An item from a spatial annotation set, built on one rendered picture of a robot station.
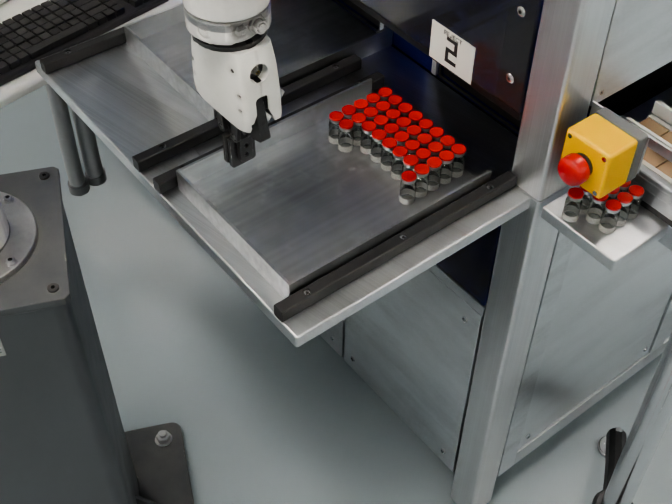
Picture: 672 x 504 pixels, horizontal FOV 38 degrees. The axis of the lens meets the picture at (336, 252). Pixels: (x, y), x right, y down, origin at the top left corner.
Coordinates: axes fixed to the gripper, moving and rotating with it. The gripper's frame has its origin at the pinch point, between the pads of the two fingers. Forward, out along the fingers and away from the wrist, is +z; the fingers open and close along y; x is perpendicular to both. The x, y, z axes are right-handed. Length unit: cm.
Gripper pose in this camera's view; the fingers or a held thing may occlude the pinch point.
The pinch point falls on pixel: (239, 145)
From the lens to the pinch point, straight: 109.2
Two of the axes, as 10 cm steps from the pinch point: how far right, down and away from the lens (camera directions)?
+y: -6.3, -5.7, 5.3
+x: -7.8, 4.6, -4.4
